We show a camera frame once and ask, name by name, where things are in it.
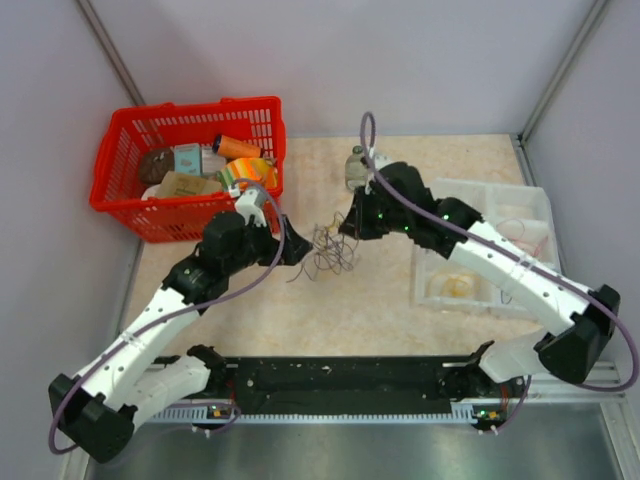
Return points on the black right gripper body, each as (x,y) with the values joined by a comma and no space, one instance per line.
(375,218)

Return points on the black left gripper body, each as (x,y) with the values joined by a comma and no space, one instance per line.
(259,247)

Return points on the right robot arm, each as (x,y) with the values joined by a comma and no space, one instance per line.
(576,319)

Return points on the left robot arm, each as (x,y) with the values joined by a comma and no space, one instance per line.
(102,406)

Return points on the clear glass bottle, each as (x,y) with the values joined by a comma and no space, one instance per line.
(356,171)

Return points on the orange striped sponge pack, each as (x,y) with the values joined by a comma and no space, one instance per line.
(259,169)

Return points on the brown cardboard box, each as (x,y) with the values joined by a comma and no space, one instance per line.
(178,185)

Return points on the grey white box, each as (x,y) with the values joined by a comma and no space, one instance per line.
(210,161)

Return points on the teal small box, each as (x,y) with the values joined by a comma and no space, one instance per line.
(188,159)

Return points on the orange cylinder tube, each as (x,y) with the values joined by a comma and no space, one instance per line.
(232,148)

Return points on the brown round cookie pack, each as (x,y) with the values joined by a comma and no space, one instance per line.
(155,164)

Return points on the white compartment tray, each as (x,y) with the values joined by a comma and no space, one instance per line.
(521,214)

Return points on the red plastic basket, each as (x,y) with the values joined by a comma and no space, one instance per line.
(135,131)

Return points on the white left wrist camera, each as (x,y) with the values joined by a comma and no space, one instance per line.
(249,204)

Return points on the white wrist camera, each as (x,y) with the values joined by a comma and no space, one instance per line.
(379,161)
(249,204)

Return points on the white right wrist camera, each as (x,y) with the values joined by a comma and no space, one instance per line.
(379,161)

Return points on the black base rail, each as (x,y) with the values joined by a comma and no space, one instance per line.
(354,385)

